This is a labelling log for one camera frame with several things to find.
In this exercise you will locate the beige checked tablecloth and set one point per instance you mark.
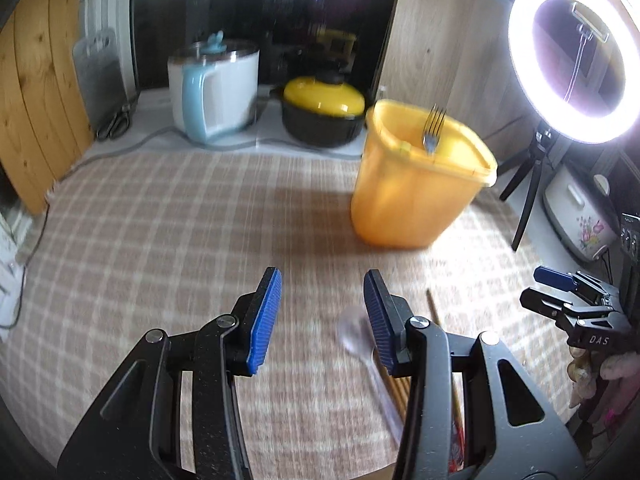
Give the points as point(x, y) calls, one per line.
point(175, 240)

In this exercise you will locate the person's right hand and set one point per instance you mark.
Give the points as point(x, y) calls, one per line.
point(600, 375)

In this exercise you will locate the phone holder clamp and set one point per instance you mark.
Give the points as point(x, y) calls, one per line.
point(590, 22)

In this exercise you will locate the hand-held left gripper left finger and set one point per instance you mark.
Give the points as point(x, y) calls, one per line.
point(265, 320)

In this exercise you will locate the grey cutting board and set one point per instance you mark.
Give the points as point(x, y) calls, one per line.
point(97, 80)

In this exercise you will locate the black tripod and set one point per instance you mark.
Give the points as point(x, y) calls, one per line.
point(530, 185)

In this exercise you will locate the white floral rice cooker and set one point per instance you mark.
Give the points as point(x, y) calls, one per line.
point(575, 215)

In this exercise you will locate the white and blue electric kettle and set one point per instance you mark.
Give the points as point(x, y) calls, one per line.
point(220, 90)

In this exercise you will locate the black pot with yellow lid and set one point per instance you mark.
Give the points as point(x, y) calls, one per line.
point(320, 110)

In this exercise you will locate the metal fork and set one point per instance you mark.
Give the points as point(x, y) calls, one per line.
point(434, 127)

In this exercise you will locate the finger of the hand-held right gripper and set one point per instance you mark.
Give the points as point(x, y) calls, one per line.
point(552, 278)
point(542, 302)

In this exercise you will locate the white window frame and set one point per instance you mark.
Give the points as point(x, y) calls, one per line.
point(107, 5)

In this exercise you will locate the red-tipped wooden chopstick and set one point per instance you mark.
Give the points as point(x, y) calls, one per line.
point(433, 306)

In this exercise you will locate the metal scissors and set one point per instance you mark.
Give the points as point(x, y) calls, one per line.
point(115, 122)

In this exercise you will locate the grey appliance with knobs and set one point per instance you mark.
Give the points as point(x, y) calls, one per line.
point(631, 232)

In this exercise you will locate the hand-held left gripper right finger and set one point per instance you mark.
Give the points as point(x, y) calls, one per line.
point(377, 320)

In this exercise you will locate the silver metal spoon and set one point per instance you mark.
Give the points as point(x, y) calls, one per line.
point(352, 332)

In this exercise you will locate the yellow plastic bucket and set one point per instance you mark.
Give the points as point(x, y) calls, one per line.
point(405, 195)

